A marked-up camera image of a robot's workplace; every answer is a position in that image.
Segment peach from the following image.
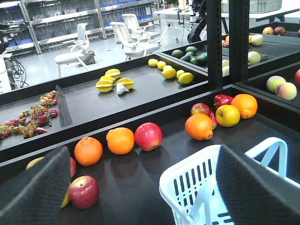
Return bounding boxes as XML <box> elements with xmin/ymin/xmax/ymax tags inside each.
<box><xmin>266</xmin><ymin>75</ymin><xmax>286</xmax><ymax>93</ymax></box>
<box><xmin>275</xmin><ymin>82</ymin><xmax>297</xmax><ymax>100</ymax></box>

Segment red apple back left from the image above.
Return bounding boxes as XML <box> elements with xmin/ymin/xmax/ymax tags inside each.
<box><xmin>134</xmin><ymin>122</ymin><xmax>163</xmax><ymax>151</ymax></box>

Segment yellow green apple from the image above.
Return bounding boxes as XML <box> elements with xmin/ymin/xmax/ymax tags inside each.
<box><xmin>60</xmin><ymin>189</ymin><xmax>70</xmax><ymax>209</ymax></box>
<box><xmin>26</xmin><ymin>157</ymin><xmax>44</xmax><ymax>169</ymax></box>

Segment dark red apple back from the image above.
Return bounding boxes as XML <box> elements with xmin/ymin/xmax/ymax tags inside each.
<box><xmin>190</xmin><ymin>103</ymin><xmax>211</xmax><ymax>116</ymax></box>

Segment red bell pepper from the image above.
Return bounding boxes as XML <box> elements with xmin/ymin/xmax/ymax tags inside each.
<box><xmin>213</xmin><ymin>94</ymin><xmax>233</xmax><ymax>109</ymax></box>

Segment mixed apple mango pile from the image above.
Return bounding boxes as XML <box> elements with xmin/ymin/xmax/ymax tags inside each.
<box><xmin>221</xmin><ymin>34</ymin><xmax>264</xmax><ymax>48</ymax></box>

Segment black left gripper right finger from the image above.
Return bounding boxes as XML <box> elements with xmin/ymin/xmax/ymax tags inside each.
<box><xmin>216</xmin><ymin>145</ymin><xmax>300</xmax><ymax>225</ymax></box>

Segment front peach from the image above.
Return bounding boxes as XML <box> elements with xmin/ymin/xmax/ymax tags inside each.
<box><xmin>275</xmin><ymin>82</ymin><xmax>297</xmax><ymax>100</ymax></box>

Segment black shelf upright posts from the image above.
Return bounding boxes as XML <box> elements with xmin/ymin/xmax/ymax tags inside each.
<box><xmin>204</xmin><ymin>0</ymin><xmax>250</xmax><ymax>90</ymax></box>

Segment white garlic bulb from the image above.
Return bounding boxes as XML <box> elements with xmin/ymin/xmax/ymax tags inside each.
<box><xmin>116</xmin><ymin>83</ymin><xmax>129</xmax><ymax>95</ymax></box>

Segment yellow starfruit pile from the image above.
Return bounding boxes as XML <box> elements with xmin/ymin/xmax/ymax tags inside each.
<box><xmin>96</xmin><ymin>68</ymin><xmax>135</xmax><ymax>93</ymax></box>

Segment yellow round fruit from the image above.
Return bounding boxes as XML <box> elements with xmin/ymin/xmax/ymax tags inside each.
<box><xmin>216</xmin><ymin>105</ymin><xmax>240</xmax><ymax>127</ymax></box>

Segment red chili pepper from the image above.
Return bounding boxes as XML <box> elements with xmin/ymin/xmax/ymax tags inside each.
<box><xmin>209</xmin><ymin>111</ymin><xmax>218</xmax><ymax>129</ymax></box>

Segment orange at far left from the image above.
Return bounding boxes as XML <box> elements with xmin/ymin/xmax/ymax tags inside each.
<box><xmin>106</xmin><ymin>127</ymin><xmax>135</xmax><ymax>155</ymax></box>

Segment rear peach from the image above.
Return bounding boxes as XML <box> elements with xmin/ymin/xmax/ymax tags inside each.
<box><xmin>266</xmin><ymin>75</ymin><xmax>286</xmax><ymax>93</ymax></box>

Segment yellow lemon pile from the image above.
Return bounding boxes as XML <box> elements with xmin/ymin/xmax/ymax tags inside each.
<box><xmin>148</xmin><ymin>59</ymin><xmax>194</xmax><ymax>84</ymax></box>

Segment bright orange right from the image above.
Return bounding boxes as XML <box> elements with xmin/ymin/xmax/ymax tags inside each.
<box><xmin>231</xmin><ymin>94</ymin><xmax>258</xmax><ymax>119</ymax></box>

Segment green avocado pile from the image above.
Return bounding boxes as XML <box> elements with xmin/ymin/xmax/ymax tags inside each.
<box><xmin>171</xmin><ymin>46</ymin><xmax>208</xmax><ymax>66</ymax></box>

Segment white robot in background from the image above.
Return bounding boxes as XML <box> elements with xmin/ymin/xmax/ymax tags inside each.
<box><xmin>177</xmin><ymin>0</ymin><xmax>207</xmax><ymax>43</ymax></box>

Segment red apple centre right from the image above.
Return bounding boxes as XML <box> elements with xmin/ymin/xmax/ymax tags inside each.
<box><xmin>294</xmin><ymin>69</ymin><xmax>300</xmax><ymax>86</ymax></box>

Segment orange with navel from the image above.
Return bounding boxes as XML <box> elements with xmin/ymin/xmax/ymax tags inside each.
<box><xmin>185</xmin><ymin>113</ymin><xmax>213</xmax><ymax>141</ymax></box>

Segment pale yellow pears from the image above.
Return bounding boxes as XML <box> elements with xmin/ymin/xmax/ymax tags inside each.
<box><xmin>222</xmin><ymin>51</ymin><xmax>261</xmax><ymax>75</ymax></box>

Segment yellow green apple back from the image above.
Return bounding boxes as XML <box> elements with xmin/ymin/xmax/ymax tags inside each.
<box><xmin>26</xmin><ymin>157</ymin><xmax>44</xmax><ymax>169</ymax></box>

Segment cherry tomato vine pile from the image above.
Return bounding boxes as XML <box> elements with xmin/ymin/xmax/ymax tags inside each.
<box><xmin>0</xmin><ymin>90</ymin><xmax>58</xmax><ymax>139</ymax></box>

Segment small pink apple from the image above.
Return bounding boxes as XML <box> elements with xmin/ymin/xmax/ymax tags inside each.
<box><xmin>70</xmin><ymin>157</ymin><xmax>76</xmax><ymax>178</ymax></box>

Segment metal storage rack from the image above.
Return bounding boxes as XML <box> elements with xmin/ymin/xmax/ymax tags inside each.
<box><xmin>0</xmin><ymin>0</ymin><xmax>160</xmax><ymax>55</ymax></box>

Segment grey plastic crate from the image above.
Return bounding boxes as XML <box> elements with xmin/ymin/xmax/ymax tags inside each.
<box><xmin>221</xmin><ymin>0</ymin><xmax>283</xmax><ymax>14</ymax></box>

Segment dark apple far tray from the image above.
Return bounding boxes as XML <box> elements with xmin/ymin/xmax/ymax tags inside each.
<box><xmin>273</xmin><ymin>26</ymin><xmax>285</xmax><ymax>36</ymax></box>

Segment yellow green apple front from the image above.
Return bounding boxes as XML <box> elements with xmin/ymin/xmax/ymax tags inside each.
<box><xmin>60</xmin><ymin>189</ymin><xmax>70</xmax><ymax>209</ymax></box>

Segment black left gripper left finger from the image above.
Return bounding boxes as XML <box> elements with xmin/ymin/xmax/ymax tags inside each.
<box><xmin>0</xmin><ymin>146</ymin><xmax>71</xmax><ymax>225</ymax></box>

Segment red apple beside gripper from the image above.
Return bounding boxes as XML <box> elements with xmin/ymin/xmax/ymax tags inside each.
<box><xmin>68</xmin><ymin>175</ymin><xmax>99</xmax><ymax>209</ymax></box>

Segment light blue plastic basket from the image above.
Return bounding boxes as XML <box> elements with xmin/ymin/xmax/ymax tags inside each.
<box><xmin>159</xmin><ymin>137</ymin><xmax>300</xmax><ymax>225</ymax></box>

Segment white office chairs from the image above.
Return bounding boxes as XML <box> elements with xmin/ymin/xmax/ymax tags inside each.
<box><xmin>54</xmin><ymin>13</ymin><xmax>168</xmax><ymax>78</ymax></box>

